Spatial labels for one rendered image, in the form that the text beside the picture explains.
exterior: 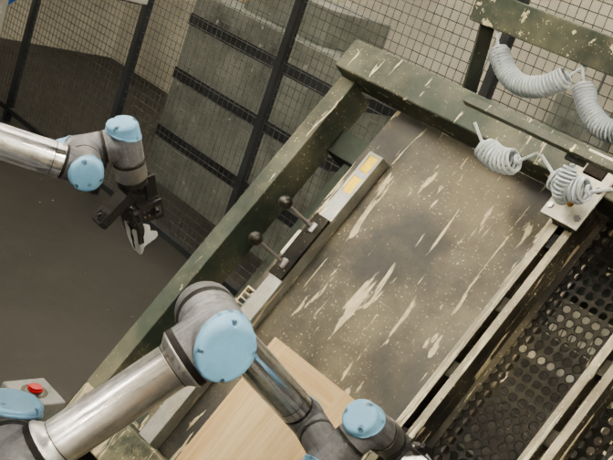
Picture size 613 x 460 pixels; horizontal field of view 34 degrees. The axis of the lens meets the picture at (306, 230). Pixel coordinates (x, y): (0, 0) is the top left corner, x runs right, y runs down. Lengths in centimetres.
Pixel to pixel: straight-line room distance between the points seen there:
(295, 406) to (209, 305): 37
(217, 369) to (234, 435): 80
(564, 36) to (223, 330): 165
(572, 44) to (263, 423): 138
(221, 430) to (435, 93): 101
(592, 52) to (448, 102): 54
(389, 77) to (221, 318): 120
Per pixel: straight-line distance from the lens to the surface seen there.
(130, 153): 234
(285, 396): 203
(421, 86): 269
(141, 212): 243
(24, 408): 192
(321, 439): 203
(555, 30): 306
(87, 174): 219
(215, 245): 278
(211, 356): 173
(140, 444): 264
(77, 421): 179
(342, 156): 284
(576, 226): 232
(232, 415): 256
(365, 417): 197
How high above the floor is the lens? 224
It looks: 17 degrees down
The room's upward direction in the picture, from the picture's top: 20 degrees clockwise
